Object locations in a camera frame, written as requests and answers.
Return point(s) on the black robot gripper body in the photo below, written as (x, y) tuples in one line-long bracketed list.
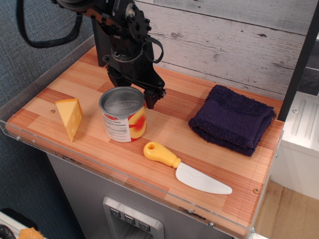
[(138, 71)]

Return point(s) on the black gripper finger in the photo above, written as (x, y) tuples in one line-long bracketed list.
[(151, 96), (117, 79)]

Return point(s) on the toy tin can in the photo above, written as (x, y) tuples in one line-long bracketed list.
[(124, 113)]

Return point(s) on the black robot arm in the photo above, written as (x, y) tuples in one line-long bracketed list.
[(124, 45)]

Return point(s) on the yellow toy cheese wedge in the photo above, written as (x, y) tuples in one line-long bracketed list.
[(71, 114)]

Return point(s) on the folded dark blue towel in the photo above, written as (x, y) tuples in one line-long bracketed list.
[(232, 120)]

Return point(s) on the clear acrylic table guard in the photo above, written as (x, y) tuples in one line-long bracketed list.
[(33, 118)]

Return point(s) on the silver dispenser button panel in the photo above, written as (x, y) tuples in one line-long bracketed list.
[(126, 222)]

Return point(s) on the silver toy fridge cabinet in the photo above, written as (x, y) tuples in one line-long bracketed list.
[(85, 191)]

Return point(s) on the white toy sink unit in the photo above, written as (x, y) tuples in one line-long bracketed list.
[(296, 165)]

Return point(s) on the orange object bottom left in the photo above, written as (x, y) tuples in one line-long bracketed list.
[(30, 233)]

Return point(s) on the black vertical post left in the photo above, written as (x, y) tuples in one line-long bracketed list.
[(102, 42)]

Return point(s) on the black vertical post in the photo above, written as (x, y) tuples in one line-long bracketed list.
[(102, 42), (300, 65)]

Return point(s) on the yellow handled toy knife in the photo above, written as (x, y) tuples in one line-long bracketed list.
[(184, 173)]

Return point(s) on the black vertical post right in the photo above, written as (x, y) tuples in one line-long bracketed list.
[(300, 65)]

